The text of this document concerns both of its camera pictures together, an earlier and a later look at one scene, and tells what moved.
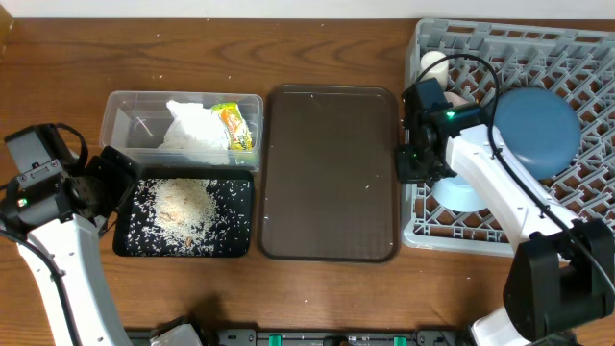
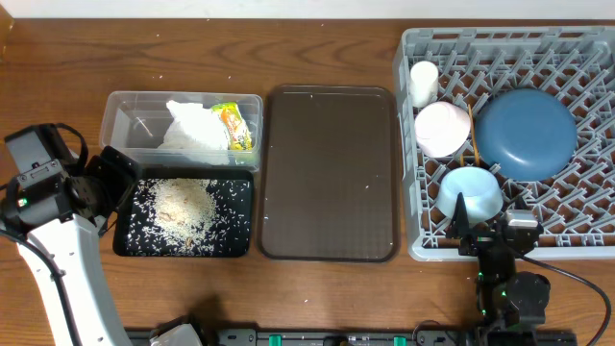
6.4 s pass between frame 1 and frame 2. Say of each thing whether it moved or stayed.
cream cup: moved
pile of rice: stayed
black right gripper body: moved
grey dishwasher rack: stayed
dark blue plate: stayed
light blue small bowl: moved
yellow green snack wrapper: stayed
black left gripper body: stayed
